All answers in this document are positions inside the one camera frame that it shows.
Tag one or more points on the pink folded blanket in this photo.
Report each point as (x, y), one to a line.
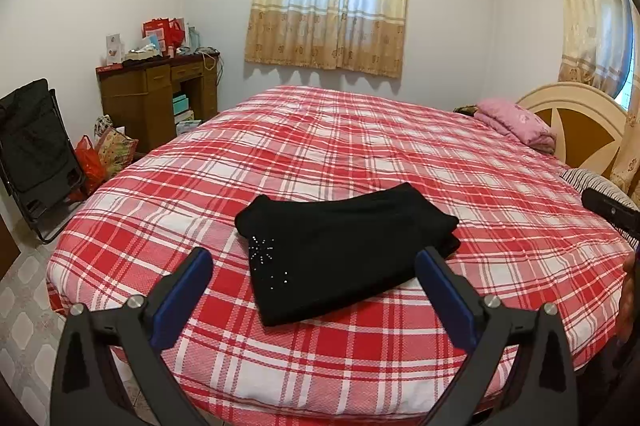
(515, 123)

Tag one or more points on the red flat box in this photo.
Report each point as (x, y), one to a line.
(109, 66)

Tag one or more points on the red plastic bag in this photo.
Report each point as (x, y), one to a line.
(90, 165)

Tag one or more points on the white flat box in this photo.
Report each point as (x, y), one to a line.
(189, 126)

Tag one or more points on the cream and brown headboard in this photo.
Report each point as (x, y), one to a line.
(580, 120)

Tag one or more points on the black pants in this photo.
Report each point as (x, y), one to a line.
(340, 251)

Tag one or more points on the white printed card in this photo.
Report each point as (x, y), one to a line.
(113, 49)

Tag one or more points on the teal storage box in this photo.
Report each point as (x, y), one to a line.
(181, 104)

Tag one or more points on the red gift bag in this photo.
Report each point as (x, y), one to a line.
(160, 30)

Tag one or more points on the brown wooden door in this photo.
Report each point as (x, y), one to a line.
(7, 251)

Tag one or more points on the clear glass bottle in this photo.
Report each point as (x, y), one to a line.
(193, 36)

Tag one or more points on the black folding chair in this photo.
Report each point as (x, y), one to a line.
(35, 155)

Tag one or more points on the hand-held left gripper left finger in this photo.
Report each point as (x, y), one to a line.
(182, 301)

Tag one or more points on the brown wooden desk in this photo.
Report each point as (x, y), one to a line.
(135, 100)

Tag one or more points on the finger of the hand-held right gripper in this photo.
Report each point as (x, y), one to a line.
(610, 213)

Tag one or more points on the dark patterned cloth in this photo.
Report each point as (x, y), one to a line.
(465, 109)

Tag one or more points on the floral fabric bag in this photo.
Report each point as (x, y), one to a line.
(117, 148)

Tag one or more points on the striped pillow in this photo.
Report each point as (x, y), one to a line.
(592, 183)

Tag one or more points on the red plaid bedsheet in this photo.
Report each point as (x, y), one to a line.
(325, 140)

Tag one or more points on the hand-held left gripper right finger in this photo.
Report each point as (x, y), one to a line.
(445, 301)

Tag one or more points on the person's right forearm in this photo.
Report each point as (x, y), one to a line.
(632, 296)

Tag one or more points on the golden floral curtain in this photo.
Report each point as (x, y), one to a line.
(580, 5)

